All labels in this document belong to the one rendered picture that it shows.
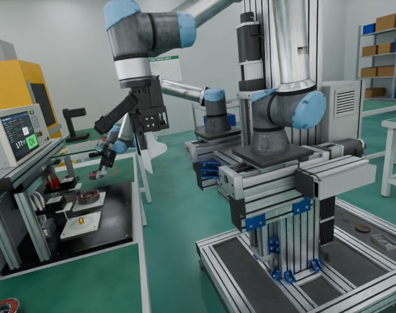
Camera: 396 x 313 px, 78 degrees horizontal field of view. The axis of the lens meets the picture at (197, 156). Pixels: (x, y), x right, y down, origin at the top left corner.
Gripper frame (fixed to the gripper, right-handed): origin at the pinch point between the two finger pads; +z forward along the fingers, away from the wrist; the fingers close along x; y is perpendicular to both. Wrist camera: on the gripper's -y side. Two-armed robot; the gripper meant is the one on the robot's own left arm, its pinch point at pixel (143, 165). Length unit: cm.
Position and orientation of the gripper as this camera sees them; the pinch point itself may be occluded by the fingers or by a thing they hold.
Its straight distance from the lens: 62.3
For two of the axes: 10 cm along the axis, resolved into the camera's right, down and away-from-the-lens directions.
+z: 1.3, 9.4, 3.1
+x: -3.3, -2.5, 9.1
